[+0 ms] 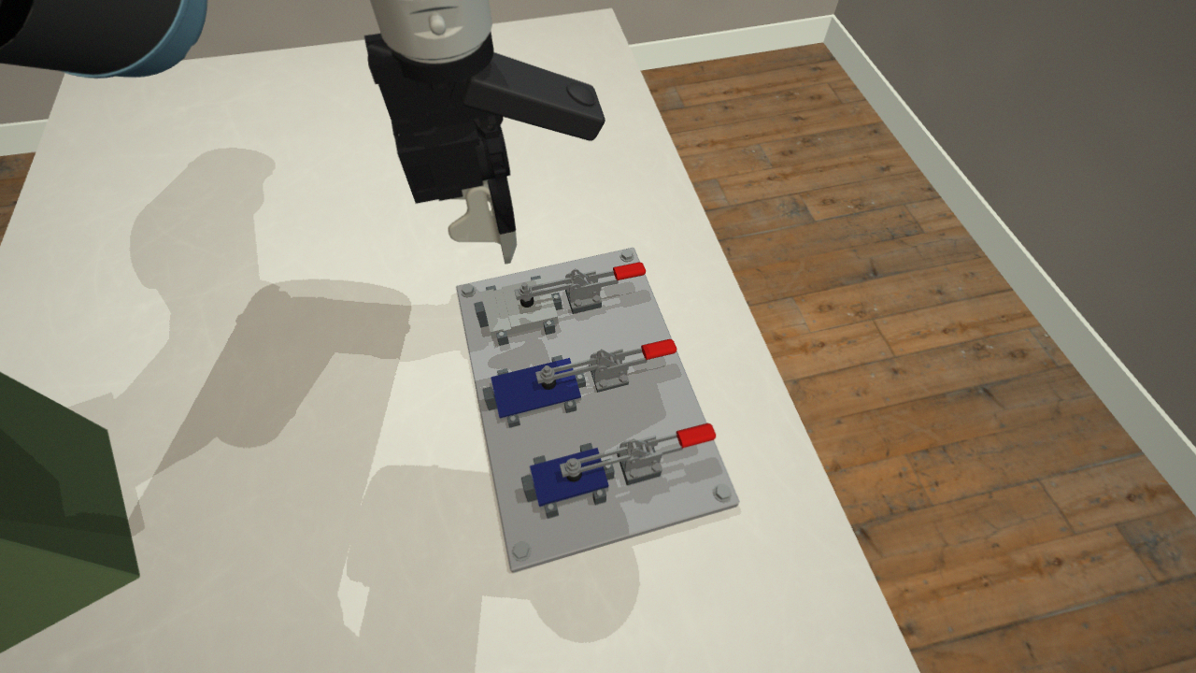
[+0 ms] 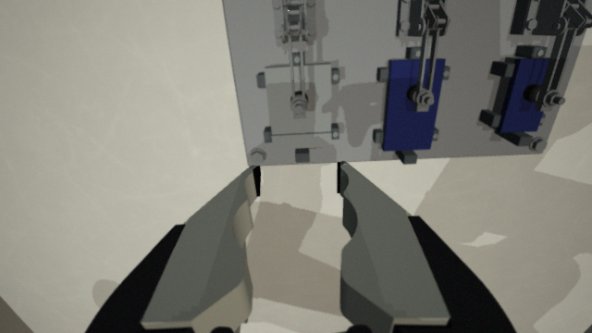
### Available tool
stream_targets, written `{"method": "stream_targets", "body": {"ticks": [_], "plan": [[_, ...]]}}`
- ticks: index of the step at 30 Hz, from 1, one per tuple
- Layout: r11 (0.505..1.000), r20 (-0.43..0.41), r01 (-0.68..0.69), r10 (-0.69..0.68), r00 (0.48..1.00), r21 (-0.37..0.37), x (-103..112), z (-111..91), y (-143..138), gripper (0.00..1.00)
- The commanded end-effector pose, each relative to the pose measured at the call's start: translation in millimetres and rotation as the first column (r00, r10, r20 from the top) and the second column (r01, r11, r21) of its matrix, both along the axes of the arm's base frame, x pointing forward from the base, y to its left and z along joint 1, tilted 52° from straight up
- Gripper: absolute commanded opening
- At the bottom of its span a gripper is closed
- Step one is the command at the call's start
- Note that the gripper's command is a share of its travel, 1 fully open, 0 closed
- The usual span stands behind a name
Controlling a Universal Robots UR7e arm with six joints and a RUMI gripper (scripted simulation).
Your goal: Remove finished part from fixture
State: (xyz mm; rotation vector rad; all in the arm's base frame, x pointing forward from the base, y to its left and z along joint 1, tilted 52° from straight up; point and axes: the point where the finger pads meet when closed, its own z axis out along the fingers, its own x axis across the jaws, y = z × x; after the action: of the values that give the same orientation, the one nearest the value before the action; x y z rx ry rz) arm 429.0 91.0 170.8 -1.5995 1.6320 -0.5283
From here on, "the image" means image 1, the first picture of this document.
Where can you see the toggle clamp with red handle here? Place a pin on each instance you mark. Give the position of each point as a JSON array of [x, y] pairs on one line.
[[637, 469], [607, 370]]

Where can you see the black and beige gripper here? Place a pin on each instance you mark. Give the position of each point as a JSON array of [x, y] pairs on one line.
[[448, 148]]

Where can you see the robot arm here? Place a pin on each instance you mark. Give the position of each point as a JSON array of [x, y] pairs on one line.
[[100, 39]]

